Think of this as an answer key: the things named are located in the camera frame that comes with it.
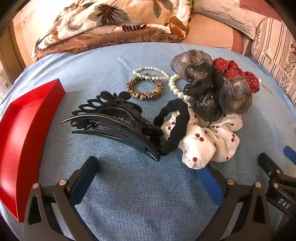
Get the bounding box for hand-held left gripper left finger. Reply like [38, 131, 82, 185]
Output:
[23, 156, 100, 241]

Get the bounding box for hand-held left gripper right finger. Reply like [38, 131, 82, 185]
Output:
[194, 166, 281, 241]

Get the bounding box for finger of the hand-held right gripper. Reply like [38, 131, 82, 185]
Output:
[258, 152, 296, 193]
[283, 146, 296, 164]

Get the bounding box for white cherry print scrunchie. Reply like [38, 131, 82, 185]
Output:
[161, 108, 244, 169]

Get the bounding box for black scrunchie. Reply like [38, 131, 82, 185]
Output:
[151, 99, 190, 156]

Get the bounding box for black hair claw clip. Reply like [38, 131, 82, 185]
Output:
[62, 91, 164, 162]

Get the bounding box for red tray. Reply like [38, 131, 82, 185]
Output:
[0, 78, 66, 223]

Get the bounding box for grey black organza hair bow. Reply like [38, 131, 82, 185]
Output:
[171, 49, 252, 122]

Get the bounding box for leopard print hair tie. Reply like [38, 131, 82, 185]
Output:
[127, 72, 164, 101]

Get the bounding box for red polka dot scrunchie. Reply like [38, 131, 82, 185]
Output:
[212, 58, 260, 93]

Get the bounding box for white bead necklace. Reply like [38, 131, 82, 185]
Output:
[133, 66, 170, 81]

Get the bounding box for blue bed sheet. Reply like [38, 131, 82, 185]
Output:
[0, 42, 296, 241]

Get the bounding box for small metal hair pin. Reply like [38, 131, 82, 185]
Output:
[259, 79, 272, 92]

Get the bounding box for striped floral pillow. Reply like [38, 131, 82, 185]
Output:
[251, 17, 296, 105]

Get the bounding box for brown quilted blanket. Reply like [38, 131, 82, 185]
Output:
[35, 28, 185, 62]

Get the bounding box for pink bed sheet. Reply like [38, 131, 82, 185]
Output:
[183, 13, 255, 56]

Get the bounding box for grey pillow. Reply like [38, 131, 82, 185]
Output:
[193, 0, 282, 44]

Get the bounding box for floral leaf print blanket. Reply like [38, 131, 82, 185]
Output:
[31, 0, 197, 58]

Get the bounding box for large pearl bracelet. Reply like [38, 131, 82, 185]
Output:
[168, 74, 191, 102]

